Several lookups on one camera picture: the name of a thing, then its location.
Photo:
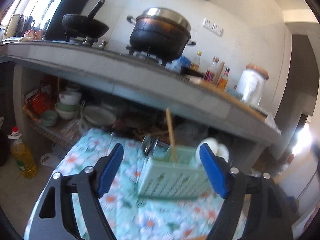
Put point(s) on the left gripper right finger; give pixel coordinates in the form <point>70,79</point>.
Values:
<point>267,217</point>

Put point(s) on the metal spoon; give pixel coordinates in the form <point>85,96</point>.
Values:
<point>149,144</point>

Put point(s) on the wooden chopstick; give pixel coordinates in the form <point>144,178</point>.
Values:
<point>171,134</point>

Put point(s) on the grey concrete kitchen counter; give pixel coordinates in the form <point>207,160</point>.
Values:
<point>139,81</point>

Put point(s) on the cooking oil jug on floor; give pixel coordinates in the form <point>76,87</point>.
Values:
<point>22,154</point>

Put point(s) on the floral blue tablecloth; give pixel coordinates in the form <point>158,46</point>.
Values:
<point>131,217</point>

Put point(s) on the stack of bowls under counter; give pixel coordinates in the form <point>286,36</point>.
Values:
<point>68,101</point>

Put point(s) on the white plate under counter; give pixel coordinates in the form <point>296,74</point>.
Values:
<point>99,116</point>

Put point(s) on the green plastic utensil holder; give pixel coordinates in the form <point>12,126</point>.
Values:
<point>166,177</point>

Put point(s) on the wooden cutting board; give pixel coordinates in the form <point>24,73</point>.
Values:
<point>230,98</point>

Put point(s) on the white jar with woven lid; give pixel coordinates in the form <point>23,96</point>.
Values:
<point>251,84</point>

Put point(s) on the small bottle red cap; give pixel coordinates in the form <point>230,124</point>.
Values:
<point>223,80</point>

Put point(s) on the wooden rolling pin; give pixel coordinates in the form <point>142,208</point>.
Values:
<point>218,73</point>

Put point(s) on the sauce bottle red label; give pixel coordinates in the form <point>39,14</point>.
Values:
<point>211,71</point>

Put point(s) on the oil bottle yellow cap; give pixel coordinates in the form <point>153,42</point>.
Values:
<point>195,64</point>

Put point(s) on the black frying pan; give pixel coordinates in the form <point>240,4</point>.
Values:
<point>77,25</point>

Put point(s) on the black stockpot with steel lid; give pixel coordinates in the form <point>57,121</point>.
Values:
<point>161,32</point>

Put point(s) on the black appliance beside stove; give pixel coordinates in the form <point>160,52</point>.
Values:
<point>55,30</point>

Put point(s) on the white wall socket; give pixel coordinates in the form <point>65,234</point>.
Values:
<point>214,28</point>

